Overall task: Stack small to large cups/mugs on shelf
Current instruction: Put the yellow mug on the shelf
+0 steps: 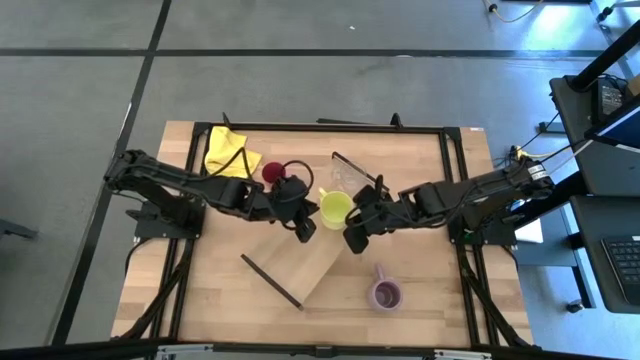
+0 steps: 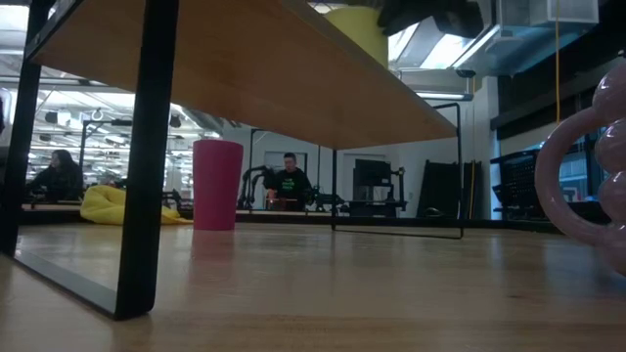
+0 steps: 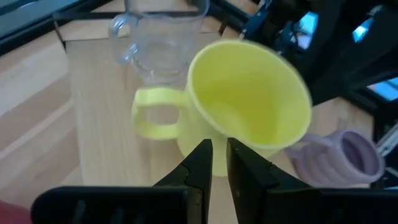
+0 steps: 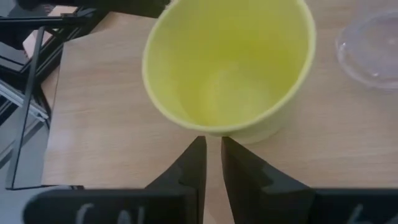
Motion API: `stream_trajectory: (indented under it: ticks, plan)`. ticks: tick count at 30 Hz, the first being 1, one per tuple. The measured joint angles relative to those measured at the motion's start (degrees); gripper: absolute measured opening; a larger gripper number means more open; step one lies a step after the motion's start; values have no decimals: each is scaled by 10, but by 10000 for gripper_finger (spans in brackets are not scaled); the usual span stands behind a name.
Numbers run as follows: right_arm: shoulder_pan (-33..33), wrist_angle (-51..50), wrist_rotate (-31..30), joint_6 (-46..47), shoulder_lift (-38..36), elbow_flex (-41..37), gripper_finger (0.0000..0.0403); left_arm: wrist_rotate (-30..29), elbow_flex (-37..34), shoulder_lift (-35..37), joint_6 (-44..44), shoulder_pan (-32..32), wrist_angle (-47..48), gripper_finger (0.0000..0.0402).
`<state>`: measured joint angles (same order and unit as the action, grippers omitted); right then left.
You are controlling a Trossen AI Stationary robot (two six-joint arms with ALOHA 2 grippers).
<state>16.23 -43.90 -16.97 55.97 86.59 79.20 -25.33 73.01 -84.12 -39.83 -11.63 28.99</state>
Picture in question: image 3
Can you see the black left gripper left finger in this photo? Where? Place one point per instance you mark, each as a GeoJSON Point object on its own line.
{"type": "Point", "coordinates": [124, 205]}

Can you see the lime green mug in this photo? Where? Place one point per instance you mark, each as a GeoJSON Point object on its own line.
{"type": "Point", "coordinates": [242, 93]}

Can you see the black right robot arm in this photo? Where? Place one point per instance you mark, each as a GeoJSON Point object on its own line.
{"type": "Point", "coordinates": [335, 62]}

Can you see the purple ribbed mug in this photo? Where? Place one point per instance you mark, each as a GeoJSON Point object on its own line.
{"type": "Point", "coordinates": [326, 161]}

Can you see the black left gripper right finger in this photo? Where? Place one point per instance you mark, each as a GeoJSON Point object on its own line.
{"type": "Point", "coordinates": [280, 205]}

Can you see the magenta plastic cup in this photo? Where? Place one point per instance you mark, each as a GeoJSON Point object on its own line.
{"type": "Point", "coordinates": [12, 214]}

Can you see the clear glass mug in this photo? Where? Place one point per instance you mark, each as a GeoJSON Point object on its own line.
{"type": "Point", "coordinates": [161, 46]}

